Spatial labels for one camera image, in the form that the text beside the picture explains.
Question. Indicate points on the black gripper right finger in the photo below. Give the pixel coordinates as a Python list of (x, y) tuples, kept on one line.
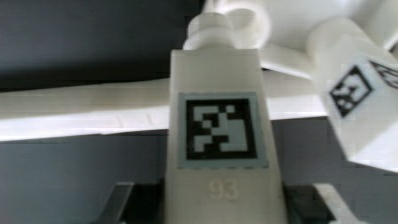
[(317, 206)]

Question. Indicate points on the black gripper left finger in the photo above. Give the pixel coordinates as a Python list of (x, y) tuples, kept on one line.
[(134, 205)]

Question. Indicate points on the white chair leg block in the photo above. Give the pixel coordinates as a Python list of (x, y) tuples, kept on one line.
[(222, 176)]

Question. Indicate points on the white chair leg with tag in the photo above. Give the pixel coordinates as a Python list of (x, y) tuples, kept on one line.
[(356, 84)]

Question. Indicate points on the white chair seat part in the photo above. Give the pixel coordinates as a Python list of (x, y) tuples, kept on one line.
[(279, 21)]

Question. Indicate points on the white U-shaped fence frame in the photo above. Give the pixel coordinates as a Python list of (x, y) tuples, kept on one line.
[(116, 108)]

